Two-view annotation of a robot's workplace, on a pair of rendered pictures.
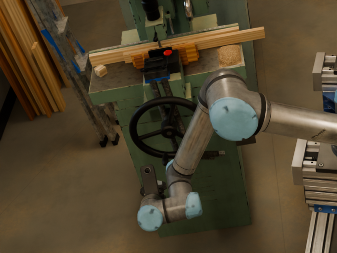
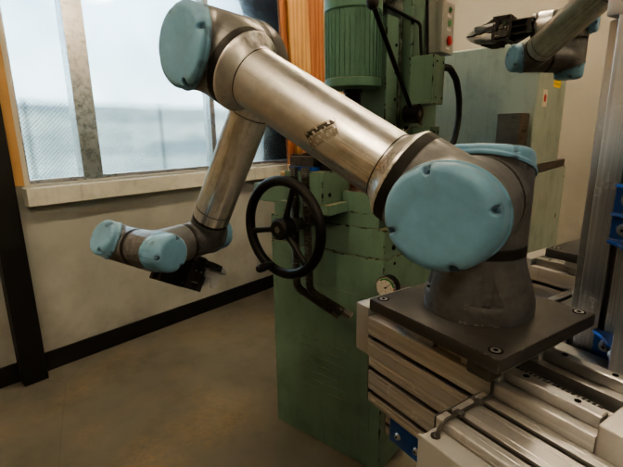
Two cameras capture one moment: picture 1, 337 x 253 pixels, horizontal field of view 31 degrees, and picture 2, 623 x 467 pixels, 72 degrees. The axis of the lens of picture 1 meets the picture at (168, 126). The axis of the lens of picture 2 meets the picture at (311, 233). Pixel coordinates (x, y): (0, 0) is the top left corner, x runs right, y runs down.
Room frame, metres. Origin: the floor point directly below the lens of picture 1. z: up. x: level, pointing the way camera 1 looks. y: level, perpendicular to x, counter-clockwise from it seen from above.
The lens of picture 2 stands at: (0.69, -0.62, 1.07)
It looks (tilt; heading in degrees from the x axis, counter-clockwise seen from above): 14 degrees down; 29
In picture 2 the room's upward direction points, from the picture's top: 1 degrees counter-clockwise
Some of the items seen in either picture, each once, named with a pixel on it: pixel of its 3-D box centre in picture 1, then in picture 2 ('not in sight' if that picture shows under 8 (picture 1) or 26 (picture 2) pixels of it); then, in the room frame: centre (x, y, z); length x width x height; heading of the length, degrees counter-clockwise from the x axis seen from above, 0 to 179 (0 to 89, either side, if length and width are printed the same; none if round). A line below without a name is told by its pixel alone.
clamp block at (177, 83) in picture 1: (164, 81); (317, 184); (1.80, -0.03, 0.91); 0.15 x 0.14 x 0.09; 80
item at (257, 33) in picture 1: (193, 45); not in sight; (1.97, -0.18, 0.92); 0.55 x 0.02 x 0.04; 80
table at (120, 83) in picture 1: (167, 77); (334, 195); (1.88, -0.05, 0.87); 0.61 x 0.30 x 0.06; 80
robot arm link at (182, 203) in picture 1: (182, 203); (161, 248); (1.25, 0.02, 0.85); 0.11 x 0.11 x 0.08; 85
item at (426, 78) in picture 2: not in sight; (427, 81); (2.18, -0.25, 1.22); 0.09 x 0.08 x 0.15; 170
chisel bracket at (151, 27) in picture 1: (157, 24); not in sight; (2.01, -0.06, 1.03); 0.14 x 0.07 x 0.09; 170
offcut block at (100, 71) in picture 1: (100, 71); not in sight; (1.98, 0.19, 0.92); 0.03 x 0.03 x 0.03; 32
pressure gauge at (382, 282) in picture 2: not in sight; (387, 289); (1.74, -0.28, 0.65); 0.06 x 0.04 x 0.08; 80
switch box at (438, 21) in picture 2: not in sight; (439, 29); (2.28, -0.25, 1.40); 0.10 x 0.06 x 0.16; 170
